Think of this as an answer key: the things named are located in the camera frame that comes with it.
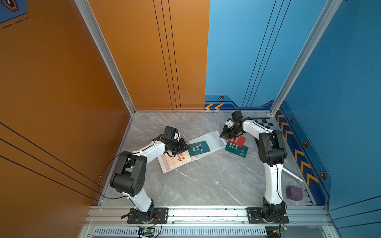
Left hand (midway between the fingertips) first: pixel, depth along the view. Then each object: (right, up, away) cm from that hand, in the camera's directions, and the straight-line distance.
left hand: (189, 145), depth 92 cm
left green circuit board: (-19, -39, -21) cm, 48 cm away
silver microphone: (+59, -16, -7) cm, 62 cm away
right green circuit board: (+44, -37, -23) cm, 62 cm away
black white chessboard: (+57, +14, +16) cm, 61 cm away
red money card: (+34, +2, +10) cm, 36 cm away
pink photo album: (+17, +1, +10) cm, 20 cm away
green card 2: (+31, -3, +6) cm, 32 cm away
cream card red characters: (-13, -10, -3) cm, 17 cm away
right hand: (+21, +6, +10) cm, 24 cm away
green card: (+5, -2, +4) cm, 7 cm away
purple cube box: (+55, -22, -17) cm, 61 cm away
